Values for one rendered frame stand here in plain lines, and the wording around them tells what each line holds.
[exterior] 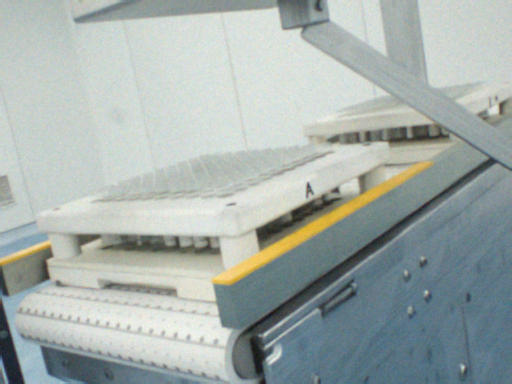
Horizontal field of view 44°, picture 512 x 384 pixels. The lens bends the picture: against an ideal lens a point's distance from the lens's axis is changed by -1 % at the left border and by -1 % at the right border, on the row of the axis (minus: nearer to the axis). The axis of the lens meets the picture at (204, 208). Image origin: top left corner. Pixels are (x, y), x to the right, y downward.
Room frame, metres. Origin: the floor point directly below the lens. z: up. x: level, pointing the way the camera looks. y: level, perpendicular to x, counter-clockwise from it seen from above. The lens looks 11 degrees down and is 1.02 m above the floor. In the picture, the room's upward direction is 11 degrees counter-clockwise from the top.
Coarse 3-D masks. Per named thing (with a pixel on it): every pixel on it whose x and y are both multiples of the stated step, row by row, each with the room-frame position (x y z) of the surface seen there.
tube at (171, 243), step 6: (156, 186) 0.53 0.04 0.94; (162, 186) 0.53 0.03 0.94; (156, 192) 0.52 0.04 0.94; (162, 192) 0.52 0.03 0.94; (156, 198) 0.52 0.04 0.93; (162, 198) 0.52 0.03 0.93; (168, 240) 0.52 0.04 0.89; (174, 240) 0.52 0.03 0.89; (168, 246) 0.52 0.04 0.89; (174, 246) 0.52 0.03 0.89
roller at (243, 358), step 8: (240, 336) 0.40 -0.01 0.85; (248, 336) 0.39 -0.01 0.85; (240, 344) 0.39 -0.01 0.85; (248, 344) 0.39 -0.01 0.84; (256, 344) 0.40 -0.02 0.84; (232, 352) 0.39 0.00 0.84; (240, 352) 0.39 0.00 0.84; (248, 352) 0.39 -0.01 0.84; (256, 352) 0.40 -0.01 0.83; (232, 360) 0.39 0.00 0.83; (240, 360) 0.38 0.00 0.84; (248, 360) 0.39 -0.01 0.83; (256, 360) 0.39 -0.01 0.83; (240, 368) 0.38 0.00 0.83; (248, 368) 0.39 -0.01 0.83; (256, 368) 0.39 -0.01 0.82; (240, 376) 0.39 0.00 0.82; (248, 376) 0.39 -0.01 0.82; (256, 376) 0.39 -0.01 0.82
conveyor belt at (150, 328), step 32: (64, 288) 0.56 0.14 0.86; (96, 288) 0.54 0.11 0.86; (128, 288) 0.52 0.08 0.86; (160, 288) 0.50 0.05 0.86; (32, 320) 0.54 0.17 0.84; (64, 320) 0.51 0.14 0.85; (96, 320) 0.48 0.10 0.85; (128, 320) 0.46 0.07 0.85; (160, 320) 0.44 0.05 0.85; (192, 320) 0.42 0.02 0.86; (256, 320) 0.41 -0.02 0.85; (96, 352) 0.48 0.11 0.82; (128, 352) 0.45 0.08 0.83; (160, 352) 0.42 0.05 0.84; (192, 352) 0.40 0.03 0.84; (224, 352) 0.38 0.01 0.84
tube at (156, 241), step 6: (150, 186) 0.54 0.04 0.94; (144, 192) 0.53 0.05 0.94; (150, 192) 0.53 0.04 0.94; (144, 198) 0.53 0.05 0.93; (150, 198) 0.53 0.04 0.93; (150, 240) 0.53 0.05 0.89; (156, 240) 0.53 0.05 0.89; (162, 240) 0.53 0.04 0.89; (156, 246) 0.53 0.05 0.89; (162, 246) 0.53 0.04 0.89
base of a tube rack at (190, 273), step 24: (312, 216) 0.54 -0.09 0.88; (96, 240) 0.62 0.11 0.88; (264, 240) 0.49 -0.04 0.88; (48, 264) 0.58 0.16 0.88; (72, 264) 0.55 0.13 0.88; (96, 264) 0.53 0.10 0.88; (120, 264) 0.51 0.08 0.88; (144, 264) 0.50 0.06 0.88; (168, 264) 0.48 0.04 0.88; (192, 264) 0.47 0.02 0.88; (216, 264) 0.45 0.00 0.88; (168, 288) 0.49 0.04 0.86; (192, 288) 0.45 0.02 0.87
